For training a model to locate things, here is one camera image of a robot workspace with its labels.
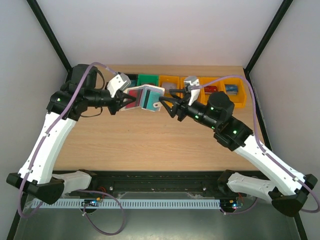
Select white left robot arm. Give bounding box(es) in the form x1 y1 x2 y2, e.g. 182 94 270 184
6 63 135 205

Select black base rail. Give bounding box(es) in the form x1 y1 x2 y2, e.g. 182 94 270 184
53 170 261 201

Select black storage bin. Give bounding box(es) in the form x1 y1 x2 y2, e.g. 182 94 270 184
126 73 139 88

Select white slotted cable duct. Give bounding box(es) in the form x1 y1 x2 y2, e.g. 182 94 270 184
40 198 221 210

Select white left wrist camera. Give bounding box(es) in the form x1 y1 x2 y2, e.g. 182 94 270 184
106 72 131 98

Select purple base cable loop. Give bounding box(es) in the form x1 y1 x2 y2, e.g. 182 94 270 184
82 191 126 235

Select beige leather card holder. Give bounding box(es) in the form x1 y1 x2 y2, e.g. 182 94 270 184
121 84 165 112

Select yellow storage bin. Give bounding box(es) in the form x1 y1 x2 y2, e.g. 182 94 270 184
221 77 247 108
198 77 226 105
158 75 180 97
180 77 190 99

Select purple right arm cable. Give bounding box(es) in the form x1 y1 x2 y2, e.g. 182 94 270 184
191 74 320 213

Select black frame post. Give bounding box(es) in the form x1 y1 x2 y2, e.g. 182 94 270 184
26 0 72 73
243 0 294 72

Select red card in bin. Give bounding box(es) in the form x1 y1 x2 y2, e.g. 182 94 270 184
204 85 218 94

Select black frame post left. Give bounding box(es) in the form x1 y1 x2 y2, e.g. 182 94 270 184
26 0 72 73

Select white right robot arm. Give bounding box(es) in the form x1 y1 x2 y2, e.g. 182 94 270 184
159 89 318 217

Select green storage bin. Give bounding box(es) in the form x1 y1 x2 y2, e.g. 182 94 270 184
137 74 159 86

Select blue cards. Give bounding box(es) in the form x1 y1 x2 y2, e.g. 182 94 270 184
140 84 165 112

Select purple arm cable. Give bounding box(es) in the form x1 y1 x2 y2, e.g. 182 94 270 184
191 74 320 213
17 62 118 218

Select black frame post right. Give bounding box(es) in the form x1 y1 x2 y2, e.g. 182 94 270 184
243 0 294 72

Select blue card in bin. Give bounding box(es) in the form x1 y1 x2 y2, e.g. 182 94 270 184
224 84 239 96

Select white card in yellow bin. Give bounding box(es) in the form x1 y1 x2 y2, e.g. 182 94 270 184
162 82 177 91

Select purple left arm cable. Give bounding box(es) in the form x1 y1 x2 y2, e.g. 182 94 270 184
17 62 118 218

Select red credit card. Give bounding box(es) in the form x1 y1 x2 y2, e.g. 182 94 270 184
125 89 143 110

